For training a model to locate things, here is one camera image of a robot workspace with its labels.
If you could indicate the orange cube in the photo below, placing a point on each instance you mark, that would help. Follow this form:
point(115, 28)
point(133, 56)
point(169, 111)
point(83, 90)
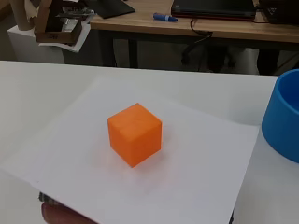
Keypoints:
point(134, 133)

